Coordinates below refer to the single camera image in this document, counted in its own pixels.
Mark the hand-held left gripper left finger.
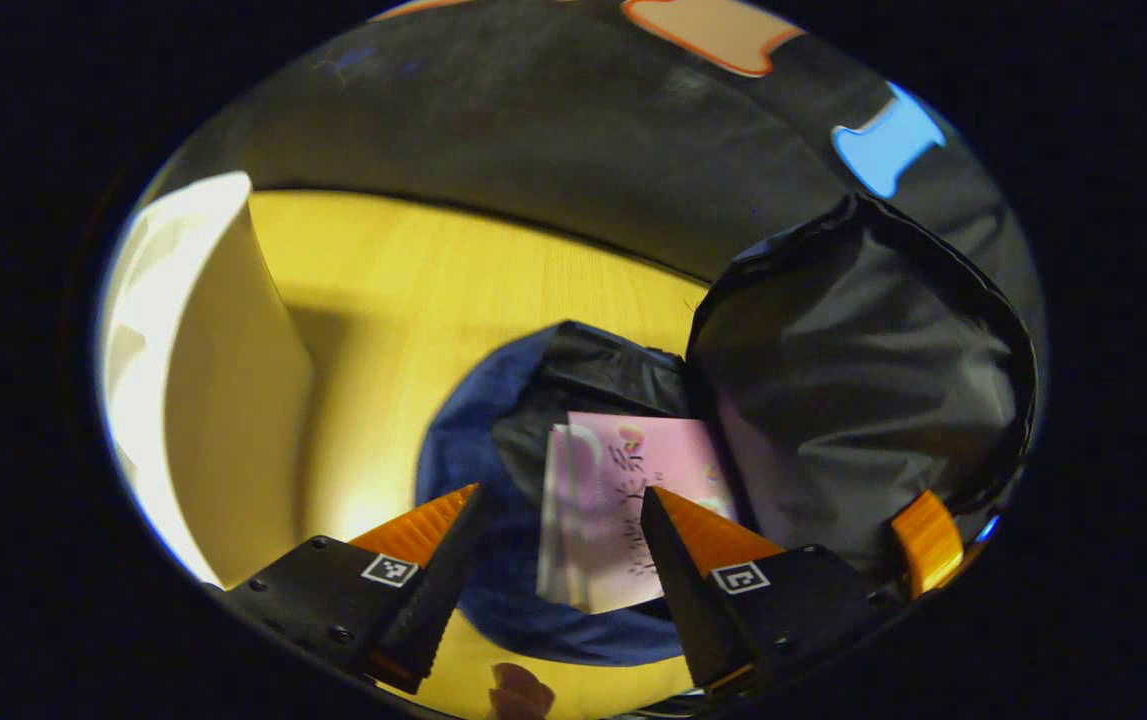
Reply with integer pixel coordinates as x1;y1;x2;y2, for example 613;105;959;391
223;483;489;696

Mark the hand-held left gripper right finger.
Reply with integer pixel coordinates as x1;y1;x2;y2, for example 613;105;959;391
640;487;904;699

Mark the pink book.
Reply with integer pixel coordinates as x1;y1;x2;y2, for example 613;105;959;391
536;412;742;614

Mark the blue schoolbag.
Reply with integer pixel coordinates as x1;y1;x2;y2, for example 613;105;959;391
416;193;1039;669

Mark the white plastic bookshelf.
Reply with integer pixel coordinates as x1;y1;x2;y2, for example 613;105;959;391
98;172;316;589

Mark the black backdrop cloth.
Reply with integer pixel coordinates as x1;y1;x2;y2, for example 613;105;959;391
148;0;1049;351

